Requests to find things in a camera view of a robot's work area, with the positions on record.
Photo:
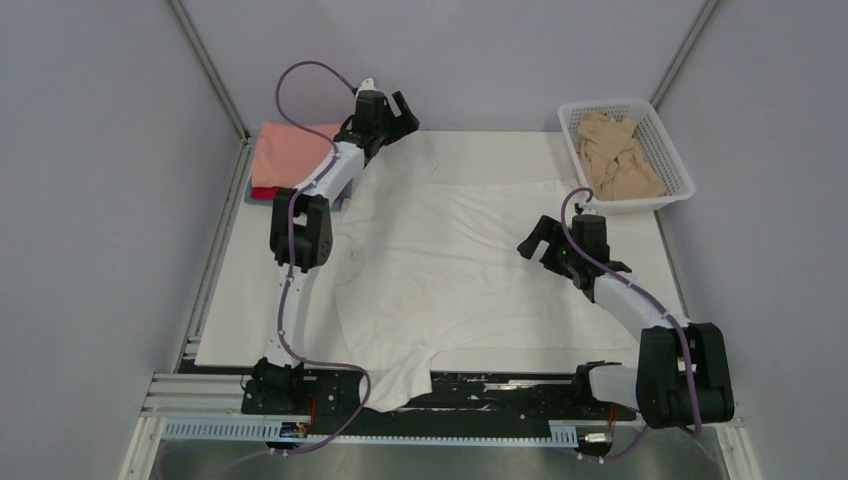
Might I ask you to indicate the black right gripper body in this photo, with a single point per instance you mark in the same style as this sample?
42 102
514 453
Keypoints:
571 258

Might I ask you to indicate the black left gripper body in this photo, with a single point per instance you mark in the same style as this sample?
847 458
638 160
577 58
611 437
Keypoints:
389 121

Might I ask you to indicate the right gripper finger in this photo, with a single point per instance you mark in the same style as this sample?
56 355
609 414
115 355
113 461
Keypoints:
543 231
556 256

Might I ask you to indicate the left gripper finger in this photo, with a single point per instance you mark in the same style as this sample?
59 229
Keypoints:
391 134
402 119

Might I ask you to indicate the white t shirt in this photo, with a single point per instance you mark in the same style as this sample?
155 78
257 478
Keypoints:
424 268

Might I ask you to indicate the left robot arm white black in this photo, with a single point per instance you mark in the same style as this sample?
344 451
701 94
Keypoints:
301 241

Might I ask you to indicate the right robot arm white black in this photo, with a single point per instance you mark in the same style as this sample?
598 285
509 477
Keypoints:
682 377

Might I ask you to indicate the beige t shirt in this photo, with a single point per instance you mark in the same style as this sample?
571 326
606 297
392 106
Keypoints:
613 161

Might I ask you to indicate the white plastic basket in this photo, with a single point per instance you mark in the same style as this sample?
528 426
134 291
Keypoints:
657 146

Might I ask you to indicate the folded pink t shirt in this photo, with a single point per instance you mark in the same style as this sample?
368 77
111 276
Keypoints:
286 155

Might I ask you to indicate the folded red t shirt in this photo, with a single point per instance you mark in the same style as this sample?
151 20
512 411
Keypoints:
262 194

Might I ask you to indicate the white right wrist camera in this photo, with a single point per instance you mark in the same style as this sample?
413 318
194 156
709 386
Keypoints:
584 209

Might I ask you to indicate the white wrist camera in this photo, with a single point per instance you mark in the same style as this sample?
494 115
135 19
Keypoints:
584 209
366 85

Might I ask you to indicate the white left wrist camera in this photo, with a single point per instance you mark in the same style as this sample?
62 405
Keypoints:
366 85

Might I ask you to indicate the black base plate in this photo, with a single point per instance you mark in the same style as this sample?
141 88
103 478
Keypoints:
459 403

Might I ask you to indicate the white slotted cable duct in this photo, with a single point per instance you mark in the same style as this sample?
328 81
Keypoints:
557 435

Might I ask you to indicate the left corner frame post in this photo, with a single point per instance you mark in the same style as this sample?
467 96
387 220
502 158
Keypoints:
188 30

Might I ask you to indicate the corner frame post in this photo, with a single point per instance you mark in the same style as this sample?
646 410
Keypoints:
188 30
690 41

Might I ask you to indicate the right corner frame post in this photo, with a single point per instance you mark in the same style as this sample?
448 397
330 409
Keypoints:
690 41

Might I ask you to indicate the aluminium frame rail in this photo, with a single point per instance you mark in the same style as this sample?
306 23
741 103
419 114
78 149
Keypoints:
618 450

